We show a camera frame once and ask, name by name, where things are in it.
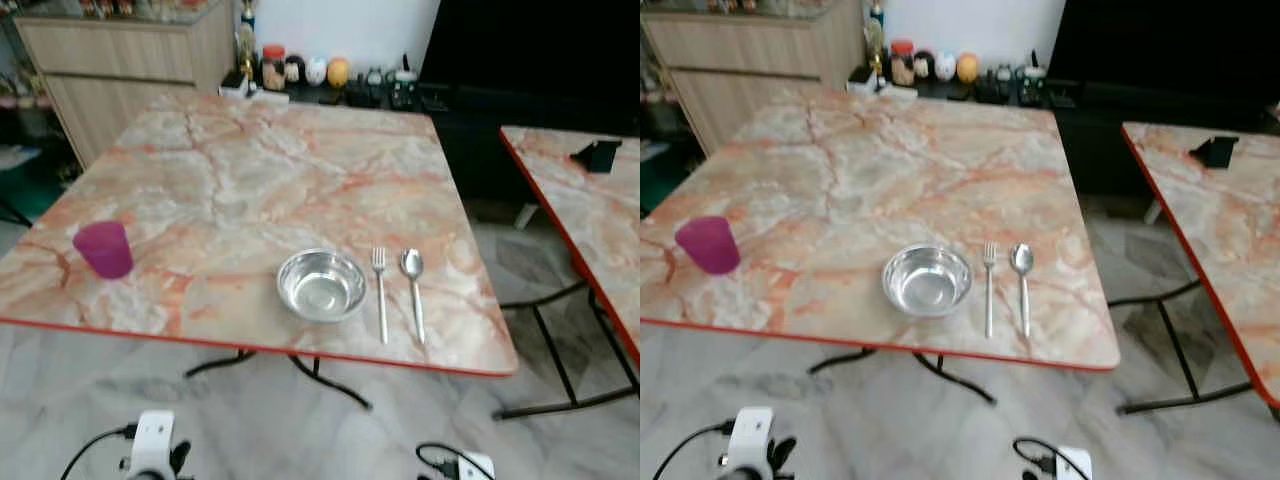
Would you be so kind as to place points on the black curved table leg frame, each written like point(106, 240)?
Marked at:
point(335, 388)
point(962, 386)

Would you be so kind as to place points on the light wooden cabinet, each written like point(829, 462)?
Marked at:
point(745, 65)
point(120, 70)

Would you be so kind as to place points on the white round figurine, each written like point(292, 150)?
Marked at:
point(316, 71)
point(945, 66)

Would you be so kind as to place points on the white power strip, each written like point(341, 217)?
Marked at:
point(880, 87)
point(250, 92)

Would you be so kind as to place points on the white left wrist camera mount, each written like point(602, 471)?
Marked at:
point(750, 438)
point(152, 440)

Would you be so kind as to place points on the jar with orange lid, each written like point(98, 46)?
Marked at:
point(272, 70)
point(902, 64)

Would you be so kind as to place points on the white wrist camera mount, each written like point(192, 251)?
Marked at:
point(152, 440)
point(476, 467)
point(750, 438)
point(1073, 463)

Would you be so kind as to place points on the black round figurine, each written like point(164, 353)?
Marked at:
point(294, 69)
point(923, 64)

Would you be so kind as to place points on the silver metal fork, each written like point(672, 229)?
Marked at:
point(381, 295)
point(989, 290)

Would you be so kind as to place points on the purple plastic cup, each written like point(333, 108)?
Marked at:
point(708, 246)
point(103, 250)

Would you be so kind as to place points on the silver metal spoon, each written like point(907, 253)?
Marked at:
point(1021, 258)
point(412, 264)

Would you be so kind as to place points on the gold trophy figure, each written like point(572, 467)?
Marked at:
point(875, 40)
point(246, 45)

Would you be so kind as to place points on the black flat television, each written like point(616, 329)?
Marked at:
point(530, 40)
point(1160, 40)

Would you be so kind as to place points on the orange round figurine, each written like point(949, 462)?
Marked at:
point(967, 67)
point(338, 72)

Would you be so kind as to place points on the small black box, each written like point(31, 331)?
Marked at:
point(598, 156)
point(1215, 151)

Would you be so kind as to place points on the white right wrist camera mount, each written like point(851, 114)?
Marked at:
point(1073, 463)
point(476, 467)

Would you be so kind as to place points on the stainless steel bowl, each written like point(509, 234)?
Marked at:
point(927, 281)
point(321, 286)

